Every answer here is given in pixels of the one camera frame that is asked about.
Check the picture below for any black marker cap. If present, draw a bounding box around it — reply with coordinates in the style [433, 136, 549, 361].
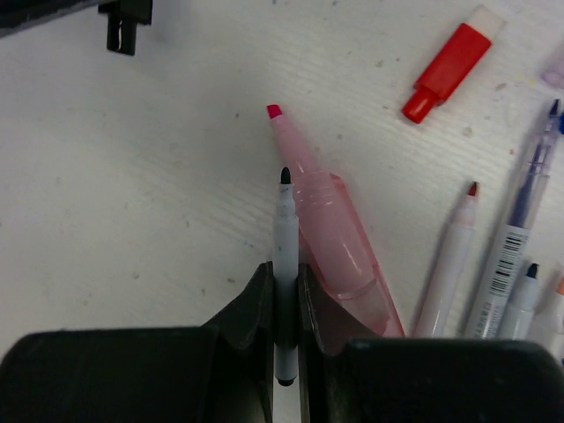
[98, 0, 153, 56]

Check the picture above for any blue marker pen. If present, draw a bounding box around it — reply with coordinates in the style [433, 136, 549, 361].
[497, 263, 540, 340]

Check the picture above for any pink marker pen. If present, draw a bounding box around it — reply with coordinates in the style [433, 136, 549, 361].
[413, 182, 479, 338]

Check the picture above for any clear white pen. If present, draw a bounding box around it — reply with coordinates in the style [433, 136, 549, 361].
[464, 100, 563, 339]

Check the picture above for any red marker cap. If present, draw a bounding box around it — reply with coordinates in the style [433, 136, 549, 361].
[402, 5, 505, 124]

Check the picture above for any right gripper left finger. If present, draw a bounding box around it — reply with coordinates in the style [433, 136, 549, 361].
[204, 262, 274, 422]

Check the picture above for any pink highlighter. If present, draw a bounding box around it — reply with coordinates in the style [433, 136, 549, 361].
[266, 104, 405, 338]

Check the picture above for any black capped marker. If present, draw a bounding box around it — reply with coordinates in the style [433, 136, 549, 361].
[272, 167, 300, 387]

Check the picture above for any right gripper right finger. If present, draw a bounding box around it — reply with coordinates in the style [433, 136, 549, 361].
[297, 264, 375, 422]

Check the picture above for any red marker pen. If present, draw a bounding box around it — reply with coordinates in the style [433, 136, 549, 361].
[528, 278, 563, 361]

